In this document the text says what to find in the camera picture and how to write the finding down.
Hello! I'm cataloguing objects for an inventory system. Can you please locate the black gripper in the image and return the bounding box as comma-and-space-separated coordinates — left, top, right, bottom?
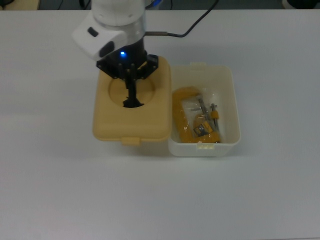
96, 37, 160, 81

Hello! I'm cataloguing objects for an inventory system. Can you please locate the tan lid with black handle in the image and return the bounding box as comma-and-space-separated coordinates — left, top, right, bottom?
92, 55, 173, 147

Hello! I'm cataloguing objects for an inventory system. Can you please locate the white plastic tool case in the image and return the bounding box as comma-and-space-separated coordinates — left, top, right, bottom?
167, 61, 241, 158

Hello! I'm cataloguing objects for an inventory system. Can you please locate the yellow clamp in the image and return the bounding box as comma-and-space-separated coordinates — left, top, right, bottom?
171, 85, 223, 145

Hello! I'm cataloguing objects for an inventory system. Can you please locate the clear plastic bag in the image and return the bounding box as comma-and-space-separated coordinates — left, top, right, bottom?
181, 86, 225, 141

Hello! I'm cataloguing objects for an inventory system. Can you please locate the metal screw with yellow collar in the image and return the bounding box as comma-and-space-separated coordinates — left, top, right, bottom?
209, 101, 222, 131

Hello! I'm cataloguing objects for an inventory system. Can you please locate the brown desk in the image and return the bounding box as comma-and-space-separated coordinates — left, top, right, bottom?
0, 0, 41, 11

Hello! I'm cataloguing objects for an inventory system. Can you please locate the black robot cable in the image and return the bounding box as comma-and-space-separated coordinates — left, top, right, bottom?
145, 0, 219, 39

